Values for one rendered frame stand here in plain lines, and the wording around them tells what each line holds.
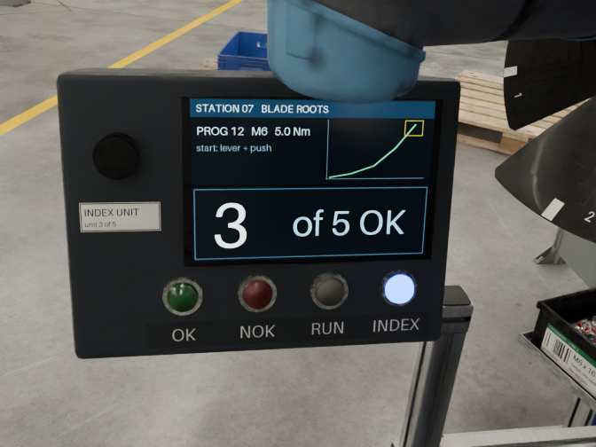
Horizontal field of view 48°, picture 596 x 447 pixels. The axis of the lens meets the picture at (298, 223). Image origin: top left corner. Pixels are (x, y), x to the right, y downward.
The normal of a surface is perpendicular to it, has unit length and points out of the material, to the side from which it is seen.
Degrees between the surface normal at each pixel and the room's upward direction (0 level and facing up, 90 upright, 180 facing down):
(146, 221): 75
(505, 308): 0
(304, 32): 93
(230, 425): 0
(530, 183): 52
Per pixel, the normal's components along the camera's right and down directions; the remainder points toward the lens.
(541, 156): -0.48, -0.27
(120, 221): 0.16, 0.25
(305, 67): -0.47, 0.45
